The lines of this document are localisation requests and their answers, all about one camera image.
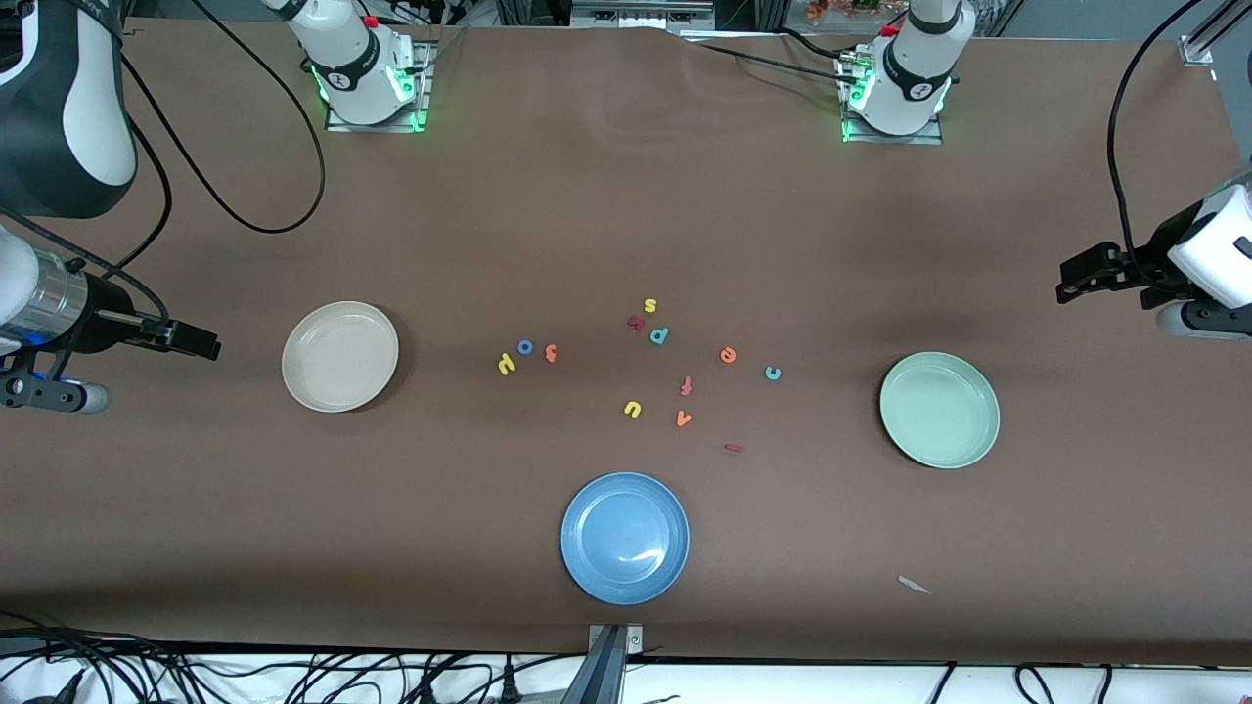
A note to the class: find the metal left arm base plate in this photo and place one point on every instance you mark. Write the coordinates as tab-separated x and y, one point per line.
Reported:
924	138

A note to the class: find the aluminium frame rail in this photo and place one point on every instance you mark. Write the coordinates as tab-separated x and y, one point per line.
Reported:
1188	51

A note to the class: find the yellow letter h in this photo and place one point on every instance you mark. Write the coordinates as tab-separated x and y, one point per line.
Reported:
506	367

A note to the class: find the white paper scrap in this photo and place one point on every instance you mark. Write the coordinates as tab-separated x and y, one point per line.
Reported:
912	584

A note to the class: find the beige brown plate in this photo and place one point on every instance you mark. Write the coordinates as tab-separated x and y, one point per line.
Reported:
339	357

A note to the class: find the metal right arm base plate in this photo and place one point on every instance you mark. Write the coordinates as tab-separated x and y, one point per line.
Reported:
422	98

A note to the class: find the grey power strip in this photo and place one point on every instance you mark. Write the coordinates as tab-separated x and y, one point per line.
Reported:
641	15

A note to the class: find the blue plate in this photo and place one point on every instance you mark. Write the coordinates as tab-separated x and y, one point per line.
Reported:
624	538

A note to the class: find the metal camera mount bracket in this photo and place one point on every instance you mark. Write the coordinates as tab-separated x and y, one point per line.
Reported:
614	665

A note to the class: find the brown paper table cover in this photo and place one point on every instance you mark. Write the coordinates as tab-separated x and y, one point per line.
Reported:
626	196

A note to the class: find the orange artificial leaves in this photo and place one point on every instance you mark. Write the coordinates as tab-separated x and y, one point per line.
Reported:
841	8

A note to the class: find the pale green plate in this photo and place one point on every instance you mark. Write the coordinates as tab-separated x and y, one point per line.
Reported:
939	411

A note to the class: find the black power plug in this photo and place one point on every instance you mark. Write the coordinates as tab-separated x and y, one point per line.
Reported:
427	689
510	684

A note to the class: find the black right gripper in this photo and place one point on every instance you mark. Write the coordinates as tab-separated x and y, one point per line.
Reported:
100	321

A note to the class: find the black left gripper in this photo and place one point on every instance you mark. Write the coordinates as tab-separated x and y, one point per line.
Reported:
1158	258

